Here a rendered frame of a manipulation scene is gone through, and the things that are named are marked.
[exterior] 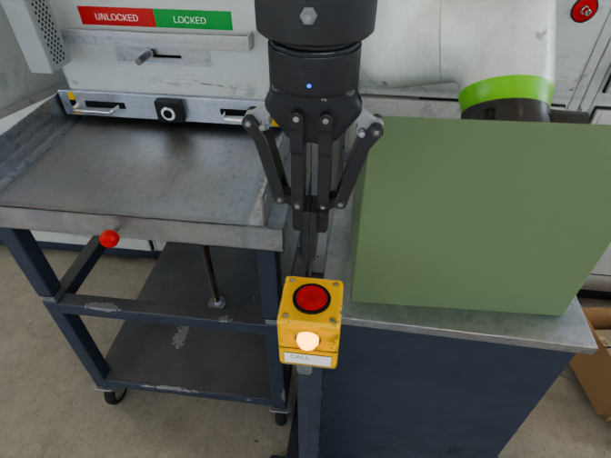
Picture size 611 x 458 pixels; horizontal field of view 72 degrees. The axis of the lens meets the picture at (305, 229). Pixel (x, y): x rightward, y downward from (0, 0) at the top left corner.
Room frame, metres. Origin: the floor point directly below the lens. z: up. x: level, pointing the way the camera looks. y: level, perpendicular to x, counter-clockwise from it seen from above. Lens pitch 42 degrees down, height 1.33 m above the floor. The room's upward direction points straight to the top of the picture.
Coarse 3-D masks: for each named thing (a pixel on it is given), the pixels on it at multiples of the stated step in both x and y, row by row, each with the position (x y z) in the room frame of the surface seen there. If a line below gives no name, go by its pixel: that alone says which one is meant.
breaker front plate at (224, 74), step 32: (64, 0) 0.94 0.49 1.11; (96, 0) 0.94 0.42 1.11; (128, 0) 0.93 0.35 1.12; (160, 0) 0.92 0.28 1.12; (192, 0) 0.91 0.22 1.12; (224, 0) 0.90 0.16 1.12; (160, 32) 0.92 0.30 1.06; (192, 32) 0.91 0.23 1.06; (224, 32) 0.90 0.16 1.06; (256, 32) 0.89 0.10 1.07; (96, 64) 0.94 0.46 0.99; (128, 64) 0.93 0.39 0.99; (160, 64) 0.92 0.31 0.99; (192, 64) 0.91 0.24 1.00; (224, 64) 0.90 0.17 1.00; (256, 64) 0.90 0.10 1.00; (224, 96) 0.91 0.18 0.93; (256, 96) 0.90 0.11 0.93
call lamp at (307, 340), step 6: (300, 336) 0.31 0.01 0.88; (306, 336) 0.31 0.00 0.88; (312, 336) 0.31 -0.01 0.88; (318, 336) 0.31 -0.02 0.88; (300, 342) 0.30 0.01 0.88; (306, 342) 0.30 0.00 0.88; (312, 342) 0.30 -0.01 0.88; (318, 342) 0.31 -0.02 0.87; (306, 348) 0.30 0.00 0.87; (312, 348) 0.30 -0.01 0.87
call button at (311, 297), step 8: (304, 288) 0.36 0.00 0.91; (312, 288) 0.36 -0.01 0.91; (320, 288) 0.37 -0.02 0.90; (296, 296) 0.35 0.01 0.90; (304, 296) 0.35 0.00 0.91; (312, 296) 0.35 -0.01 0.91; (320, 296) 0.35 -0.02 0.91; (304, 304) 0.34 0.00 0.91; (312, 304) 0.34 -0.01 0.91; (320, 304) 0.34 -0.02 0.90
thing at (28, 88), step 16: (0, 16) 1.09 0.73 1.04; (0, 32) 1.08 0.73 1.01; (0, 48) 1.06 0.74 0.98; (16, 48) 1.10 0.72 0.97; (0, 64) 1.05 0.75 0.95; (16, 64) 1.08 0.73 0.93; (0, 80) 1.03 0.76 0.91; (16, 80) 1.06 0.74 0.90; (32, 80) 1.10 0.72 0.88; (48, 80) 1.14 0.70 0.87; (64, 80) 1.18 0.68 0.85; (0, 96) 1.01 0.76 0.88; (16, 96) 1.05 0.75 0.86; (32, 96) 1.06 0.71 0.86; (48, 96) 1.09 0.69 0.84; (0, 112) 0.97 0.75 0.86
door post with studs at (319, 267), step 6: (318, 234) 1.22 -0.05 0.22; (324, 234) 1.22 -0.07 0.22; (318, 240) 1.22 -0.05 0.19; (324, 240) 1.22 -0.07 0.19; (318, 246) 1.22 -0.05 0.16; (324, 246) 1.22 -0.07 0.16; (318, 252) 1.22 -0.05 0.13; (324, 252) 1.22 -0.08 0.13; (318, 258) 1.22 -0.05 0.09; (324, 258) 1.22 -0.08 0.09; (318, 264) 1.22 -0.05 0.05; (324, 264) 1.22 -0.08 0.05; (318, 270) 1.22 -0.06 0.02; (324, 270) 1.22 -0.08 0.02
